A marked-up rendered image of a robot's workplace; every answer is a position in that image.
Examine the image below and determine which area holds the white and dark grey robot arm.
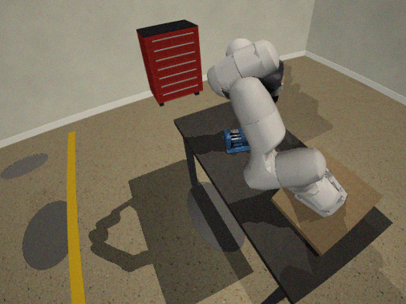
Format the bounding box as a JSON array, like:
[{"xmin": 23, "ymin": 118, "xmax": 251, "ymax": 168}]
[{"xmin": 207, "ymin": 38, "xmax": 347, "ymax": 217}]

